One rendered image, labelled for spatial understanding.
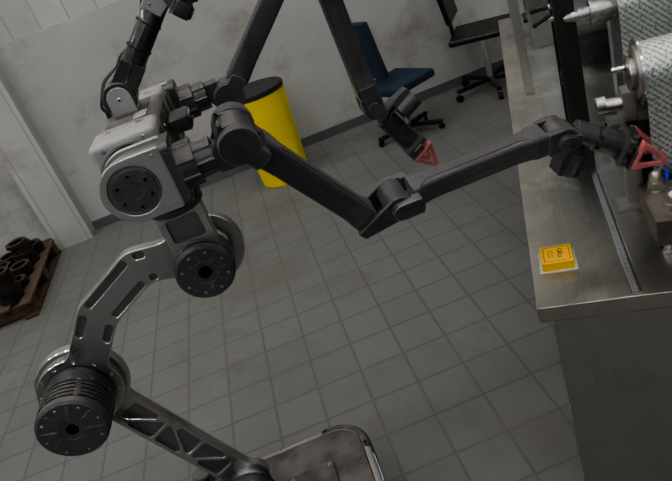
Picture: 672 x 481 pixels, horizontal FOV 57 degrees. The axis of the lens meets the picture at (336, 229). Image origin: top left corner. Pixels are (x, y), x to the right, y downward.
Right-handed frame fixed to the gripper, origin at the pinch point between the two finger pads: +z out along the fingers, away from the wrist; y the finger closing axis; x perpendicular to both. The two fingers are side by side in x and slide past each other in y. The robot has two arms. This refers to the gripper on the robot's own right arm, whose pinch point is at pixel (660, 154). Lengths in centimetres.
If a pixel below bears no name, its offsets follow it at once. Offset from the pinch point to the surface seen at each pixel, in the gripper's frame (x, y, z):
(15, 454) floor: -235, -27, -191
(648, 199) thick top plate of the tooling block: -6.2, 10.7, -2.3
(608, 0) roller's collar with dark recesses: 23.1, -29.1, -16.6
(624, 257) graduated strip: -20.5, 12.1, -1.1
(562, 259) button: -24.9, 12.6, -13.4
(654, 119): 7.2, 0.2, -5.0
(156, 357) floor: -209, -86, -147
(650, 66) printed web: 17.4, -0.5, -10.6
